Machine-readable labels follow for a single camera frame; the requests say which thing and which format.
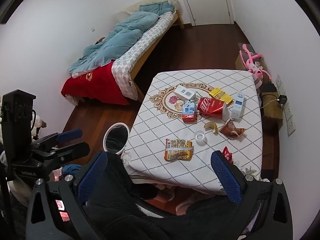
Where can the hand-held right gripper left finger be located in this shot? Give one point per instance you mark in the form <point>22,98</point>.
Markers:
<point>92,176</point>

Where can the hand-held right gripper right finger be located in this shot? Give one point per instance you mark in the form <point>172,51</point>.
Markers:
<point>226,177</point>

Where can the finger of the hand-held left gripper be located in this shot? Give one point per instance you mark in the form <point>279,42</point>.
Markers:
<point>75,151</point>
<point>70,135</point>

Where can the clear plastic cup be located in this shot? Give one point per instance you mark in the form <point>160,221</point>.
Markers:
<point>200,138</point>

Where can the white round trash bin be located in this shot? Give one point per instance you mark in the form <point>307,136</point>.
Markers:
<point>118,124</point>

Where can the orange snack packet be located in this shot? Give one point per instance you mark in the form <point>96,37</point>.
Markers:
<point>178,151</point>

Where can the red drink can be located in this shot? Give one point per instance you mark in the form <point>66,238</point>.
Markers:
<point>211,107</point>

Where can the yellow box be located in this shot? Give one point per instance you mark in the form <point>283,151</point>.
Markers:
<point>220,95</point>

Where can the blue cloth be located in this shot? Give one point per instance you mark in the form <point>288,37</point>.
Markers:
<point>71,169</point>

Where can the small red wrapper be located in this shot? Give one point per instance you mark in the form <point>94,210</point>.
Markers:
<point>227,153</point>

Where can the black fleece pants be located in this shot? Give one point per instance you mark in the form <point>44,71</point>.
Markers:
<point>120,205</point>

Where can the black bin liner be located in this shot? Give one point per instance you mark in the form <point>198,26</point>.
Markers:
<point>116,140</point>

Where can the fuzzy slipper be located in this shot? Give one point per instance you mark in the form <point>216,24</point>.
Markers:
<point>186,203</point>

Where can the brown crumpled wrapper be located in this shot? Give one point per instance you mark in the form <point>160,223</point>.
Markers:
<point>230,130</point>

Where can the yellow fruit peel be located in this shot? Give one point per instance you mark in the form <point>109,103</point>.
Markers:
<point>212,126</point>

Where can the red blanket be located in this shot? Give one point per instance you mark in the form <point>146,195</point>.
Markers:
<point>97,85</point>

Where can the white and blue box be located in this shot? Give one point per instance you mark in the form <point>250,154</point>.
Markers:
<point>237,106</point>

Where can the small milk carton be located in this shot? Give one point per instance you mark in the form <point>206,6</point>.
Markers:
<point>189,111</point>

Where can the wooden stool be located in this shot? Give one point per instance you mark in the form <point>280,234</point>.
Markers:
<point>271,110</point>

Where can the white diamond-pattern tablecloth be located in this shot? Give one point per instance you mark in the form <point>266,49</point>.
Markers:
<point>155,120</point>

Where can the bed with red blanket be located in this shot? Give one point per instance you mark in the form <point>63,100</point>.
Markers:
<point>130,60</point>

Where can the black plug charger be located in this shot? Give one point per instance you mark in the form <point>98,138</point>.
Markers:
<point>282,99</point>

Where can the brown fuzzy object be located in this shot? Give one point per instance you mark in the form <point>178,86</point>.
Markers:
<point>100,40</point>

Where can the blue duvet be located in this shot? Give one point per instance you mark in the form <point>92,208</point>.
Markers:
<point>120,40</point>

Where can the pink plush toy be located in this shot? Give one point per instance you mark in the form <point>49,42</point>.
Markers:
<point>251,63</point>

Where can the cardboard box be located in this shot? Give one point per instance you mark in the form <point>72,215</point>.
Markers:
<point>240,58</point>

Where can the white door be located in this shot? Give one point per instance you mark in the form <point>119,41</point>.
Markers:
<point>205,0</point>

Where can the white wall socket panel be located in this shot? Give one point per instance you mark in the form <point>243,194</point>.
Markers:
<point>290,122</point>

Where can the wooden bed frame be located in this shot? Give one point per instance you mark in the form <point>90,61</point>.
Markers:
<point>147,53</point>

